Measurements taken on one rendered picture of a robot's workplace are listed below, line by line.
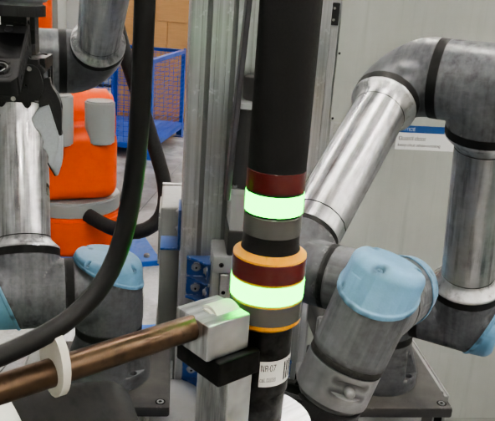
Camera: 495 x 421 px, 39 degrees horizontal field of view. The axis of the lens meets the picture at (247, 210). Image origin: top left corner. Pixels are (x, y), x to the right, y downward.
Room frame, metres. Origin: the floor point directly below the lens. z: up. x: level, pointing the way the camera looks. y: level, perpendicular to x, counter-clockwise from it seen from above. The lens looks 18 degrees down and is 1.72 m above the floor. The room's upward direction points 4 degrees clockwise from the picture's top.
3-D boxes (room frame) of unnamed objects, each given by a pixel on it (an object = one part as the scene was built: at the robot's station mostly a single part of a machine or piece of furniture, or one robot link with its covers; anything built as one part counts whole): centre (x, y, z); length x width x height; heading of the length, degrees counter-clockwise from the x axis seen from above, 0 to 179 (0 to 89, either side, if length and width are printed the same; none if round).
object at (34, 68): (0.88, 0.30, 1.62); 0.09 x 0.08 x 0.12; 7
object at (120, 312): (1.10, 0.24, 1.20); 0.13 x 0.12 x 0.14; 107
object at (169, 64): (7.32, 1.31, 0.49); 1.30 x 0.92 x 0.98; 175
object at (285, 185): (0.38, -0.01, 1.62); 0.03 x 0.03 x 0.01
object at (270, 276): (0.38, -0.01, 1.57); 0.04 x 0.04 x 0.01
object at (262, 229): (0.38, -0.01, 1.59); 0.03 x 0.03 x 0.01
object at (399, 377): (1.16, -0.26, 1.09); 0.15 x 0.15 x 0.10
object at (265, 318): (0.38, -0.01, 1.54); 0.04 x 0.04 x 0.01
